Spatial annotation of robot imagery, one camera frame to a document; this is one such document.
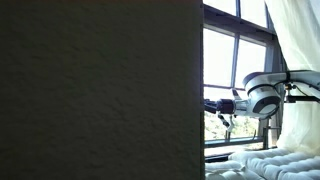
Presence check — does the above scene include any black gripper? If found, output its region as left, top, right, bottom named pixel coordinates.
left=203, top=98, right=236, bottom=115

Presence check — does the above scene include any white tufted seat cushion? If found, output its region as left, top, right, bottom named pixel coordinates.
left=204, top=160, right=266, bottom=180
left=229, top=148, right=320, bottom=180

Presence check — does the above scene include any white sheer curtain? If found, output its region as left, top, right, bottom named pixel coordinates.
left=264, top=0, right=320, bottom=157

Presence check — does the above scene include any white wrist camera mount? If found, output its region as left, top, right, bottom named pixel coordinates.
left=217, top=113, right=236, bottom=132

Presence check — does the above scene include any grey camera tripod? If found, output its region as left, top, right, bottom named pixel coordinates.
left=259, top=83, right=320, bottom=151

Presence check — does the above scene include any dark window frame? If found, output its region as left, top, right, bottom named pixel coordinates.
left=202, top=0, right=285, bottom=163

